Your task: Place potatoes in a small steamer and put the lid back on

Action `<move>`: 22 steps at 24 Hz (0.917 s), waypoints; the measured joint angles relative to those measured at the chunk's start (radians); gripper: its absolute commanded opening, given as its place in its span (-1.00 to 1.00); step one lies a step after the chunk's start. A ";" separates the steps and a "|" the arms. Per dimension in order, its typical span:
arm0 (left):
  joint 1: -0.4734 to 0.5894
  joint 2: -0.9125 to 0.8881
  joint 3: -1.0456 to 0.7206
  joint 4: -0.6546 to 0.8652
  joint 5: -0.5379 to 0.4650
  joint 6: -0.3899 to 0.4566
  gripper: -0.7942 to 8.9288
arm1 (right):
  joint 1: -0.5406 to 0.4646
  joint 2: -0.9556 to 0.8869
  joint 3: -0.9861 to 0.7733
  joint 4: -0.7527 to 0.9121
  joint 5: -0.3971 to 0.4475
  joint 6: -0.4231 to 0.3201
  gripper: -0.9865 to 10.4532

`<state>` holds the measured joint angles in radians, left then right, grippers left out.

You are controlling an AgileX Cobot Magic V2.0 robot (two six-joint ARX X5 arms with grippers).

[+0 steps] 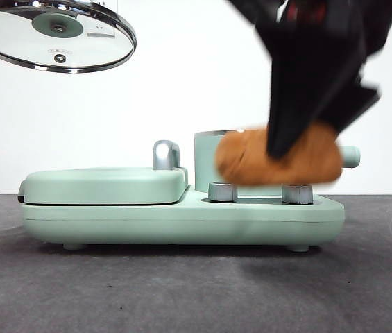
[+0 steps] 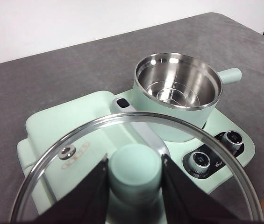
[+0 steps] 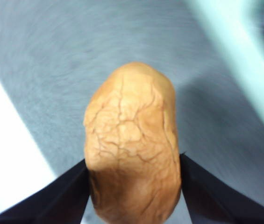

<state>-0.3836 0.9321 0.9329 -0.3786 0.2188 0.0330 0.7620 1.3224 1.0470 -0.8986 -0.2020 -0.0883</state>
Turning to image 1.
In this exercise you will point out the mint green breakfast machine base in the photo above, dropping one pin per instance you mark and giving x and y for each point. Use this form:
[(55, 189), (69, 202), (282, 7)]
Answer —
[(181, 225)]

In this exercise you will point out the mint green hinged griddle cover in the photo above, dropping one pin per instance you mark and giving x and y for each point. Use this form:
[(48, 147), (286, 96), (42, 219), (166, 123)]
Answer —
[(102, 187)]

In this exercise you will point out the silver control knob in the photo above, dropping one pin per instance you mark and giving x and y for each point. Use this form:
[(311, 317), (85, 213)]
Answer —
[(222, 193), (297, 195)]

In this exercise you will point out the brown potato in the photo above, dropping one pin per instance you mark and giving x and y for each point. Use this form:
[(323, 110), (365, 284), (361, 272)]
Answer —
[(251, 163)]

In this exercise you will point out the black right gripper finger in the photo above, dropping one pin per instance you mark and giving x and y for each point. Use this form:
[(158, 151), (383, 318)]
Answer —
[(296, 97), (355, 104)]

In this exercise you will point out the glass lid with green knob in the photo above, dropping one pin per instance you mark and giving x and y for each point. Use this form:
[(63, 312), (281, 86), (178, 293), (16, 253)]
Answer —
[(15, 38)]

